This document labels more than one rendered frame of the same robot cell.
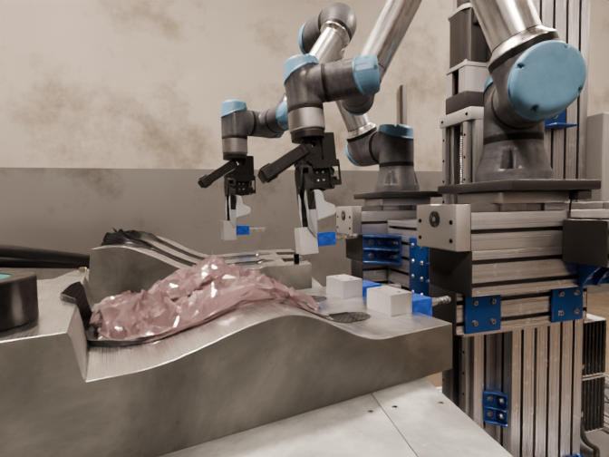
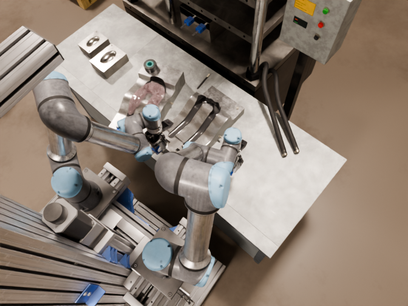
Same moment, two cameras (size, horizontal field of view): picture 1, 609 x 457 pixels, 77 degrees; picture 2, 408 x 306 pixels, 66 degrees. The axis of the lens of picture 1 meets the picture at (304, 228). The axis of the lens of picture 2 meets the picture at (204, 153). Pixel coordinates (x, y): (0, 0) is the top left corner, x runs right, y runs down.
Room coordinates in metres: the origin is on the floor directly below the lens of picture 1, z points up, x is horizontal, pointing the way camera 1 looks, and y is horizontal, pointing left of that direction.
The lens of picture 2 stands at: (1.59, -0.22, 2.45)
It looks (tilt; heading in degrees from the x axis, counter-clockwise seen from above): 65 degrees down; 150
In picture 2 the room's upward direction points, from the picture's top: 8 degrees counter-clockwise
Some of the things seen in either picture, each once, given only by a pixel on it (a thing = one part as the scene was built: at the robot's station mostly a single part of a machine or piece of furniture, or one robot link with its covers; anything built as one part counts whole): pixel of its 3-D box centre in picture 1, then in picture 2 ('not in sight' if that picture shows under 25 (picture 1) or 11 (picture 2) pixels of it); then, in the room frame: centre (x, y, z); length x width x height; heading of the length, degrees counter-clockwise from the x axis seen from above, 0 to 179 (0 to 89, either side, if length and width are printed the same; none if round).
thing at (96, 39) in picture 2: not in sight; (94, 44); (-0.21, 0.09, 0.83); 0.17 x 0.13 x 0.06; 100
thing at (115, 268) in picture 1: (179, 271); (200, 123); (0.78, 0.26, 0.87); 0.50 x 0.26 x 0.14; 100
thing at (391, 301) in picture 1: (415, 305); not in sight; (0.52, -0.15, 0.86); 0.13 x 0.05 x 0.05; 117
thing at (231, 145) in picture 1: (235, 148); not in sight; (1.13, 0.20, 1.17); 0.08 x 0.08 x 0.05
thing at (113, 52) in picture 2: not in sight; (109, 61); (-0.01, 0.09, 0.84); 0.20 x 0.15 x 0.07; 100
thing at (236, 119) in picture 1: (235, 121); (232, 140); (1.13, 0.20, 1.25); 0.09 x 0.08 x 0.11; 124
